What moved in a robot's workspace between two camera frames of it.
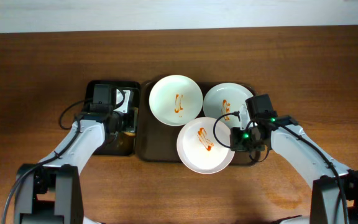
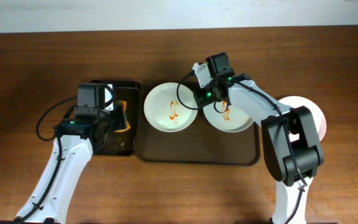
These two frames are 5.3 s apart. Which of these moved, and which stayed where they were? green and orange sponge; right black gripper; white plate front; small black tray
Moved: right black gripper; green and orange sponge; white plate front
Stayed: small black tray
